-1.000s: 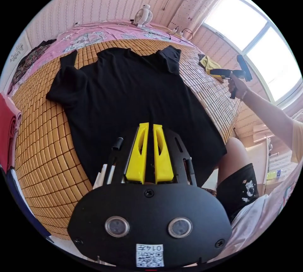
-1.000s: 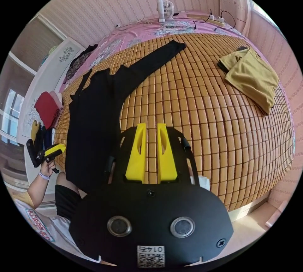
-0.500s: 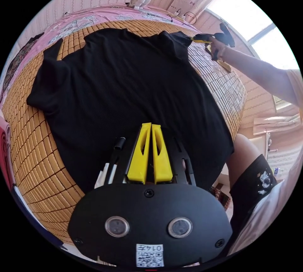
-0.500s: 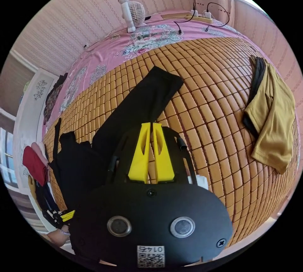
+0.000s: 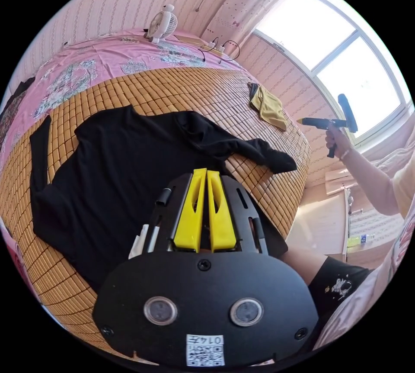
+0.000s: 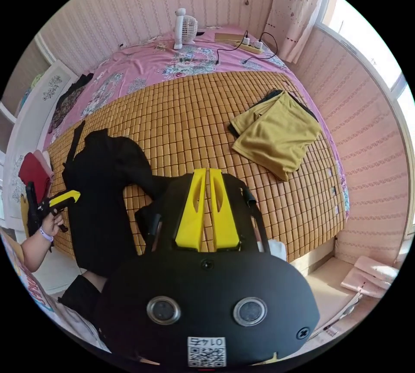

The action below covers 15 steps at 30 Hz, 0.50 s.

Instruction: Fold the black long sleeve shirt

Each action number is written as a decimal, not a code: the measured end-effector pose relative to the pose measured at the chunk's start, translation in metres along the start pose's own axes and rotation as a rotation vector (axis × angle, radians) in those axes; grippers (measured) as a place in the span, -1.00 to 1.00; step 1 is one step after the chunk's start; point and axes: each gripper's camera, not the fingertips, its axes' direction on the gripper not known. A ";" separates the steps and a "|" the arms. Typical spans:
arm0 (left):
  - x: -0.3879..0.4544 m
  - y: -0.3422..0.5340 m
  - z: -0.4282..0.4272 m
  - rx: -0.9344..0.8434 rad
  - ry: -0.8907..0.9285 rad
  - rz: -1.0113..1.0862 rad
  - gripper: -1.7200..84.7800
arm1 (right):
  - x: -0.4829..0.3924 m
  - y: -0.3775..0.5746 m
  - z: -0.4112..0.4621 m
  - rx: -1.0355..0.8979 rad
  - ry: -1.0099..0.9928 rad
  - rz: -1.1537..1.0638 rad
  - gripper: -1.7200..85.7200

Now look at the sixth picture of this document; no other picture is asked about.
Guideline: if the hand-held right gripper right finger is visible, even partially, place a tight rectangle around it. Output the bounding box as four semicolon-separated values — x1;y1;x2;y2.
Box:
209;168;243;252

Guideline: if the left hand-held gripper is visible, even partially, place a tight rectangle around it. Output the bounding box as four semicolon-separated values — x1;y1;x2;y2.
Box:
26;191;81;238

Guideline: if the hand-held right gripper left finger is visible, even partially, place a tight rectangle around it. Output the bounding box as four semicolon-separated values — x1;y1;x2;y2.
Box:
175;167;207;252

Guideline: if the black long sleeve shirt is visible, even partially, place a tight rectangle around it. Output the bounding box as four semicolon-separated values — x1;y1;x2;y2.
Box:
61;119;182;281

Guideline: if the person's left forearm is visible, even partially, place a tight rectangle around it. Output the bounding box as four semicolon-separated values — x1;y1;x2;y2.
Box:
20;229;54;273

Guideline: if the person's left hand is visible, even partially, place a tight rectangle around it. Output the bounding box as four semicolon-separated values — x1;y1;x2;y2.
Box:
41;212;66;238

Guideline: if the pile of red and pink clothes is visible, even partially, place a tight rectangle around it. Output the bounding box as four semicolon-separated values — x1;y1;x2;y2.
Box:
18;149;55;202

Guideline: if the person's body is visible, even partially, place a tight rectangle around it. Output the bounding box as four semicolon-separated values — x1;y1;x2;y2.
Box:
0;233;111;354

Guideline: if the bed with woven mat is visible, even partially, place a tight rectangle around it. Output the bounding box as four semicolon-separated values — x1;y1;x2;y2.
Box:
42;24;351;265

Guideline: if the dark patterned garment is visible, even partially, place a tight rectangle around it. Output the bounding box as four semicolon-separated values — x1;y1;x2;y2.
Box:
48;72;95;134

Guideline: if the pile of mustard and black clothes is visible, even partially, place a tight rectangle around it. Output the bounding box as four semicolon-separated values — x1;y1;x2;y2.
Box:
227;88;324;182

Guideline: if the white cupboard with floral print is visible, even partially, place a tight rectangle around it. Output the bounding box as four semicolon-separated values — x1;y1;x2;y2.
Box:
0;58;74;221

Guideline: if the power strip with white chargers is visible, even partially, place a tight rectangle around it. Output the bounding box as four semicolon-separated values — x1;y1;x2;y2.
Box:
238;30;265;55

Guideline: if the flat brown carton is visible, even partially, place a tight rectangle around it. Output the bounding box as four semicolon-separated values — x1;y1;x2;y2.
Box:
214;32;246;46

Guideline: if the white table fan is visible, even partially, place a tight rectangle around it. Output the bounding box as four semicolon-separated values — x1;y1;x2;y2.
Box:
172;7;197;51

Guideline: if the pink curtain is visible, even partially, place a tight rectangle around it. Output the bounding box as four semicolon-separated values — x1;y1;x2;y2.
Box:
263;0;326;64

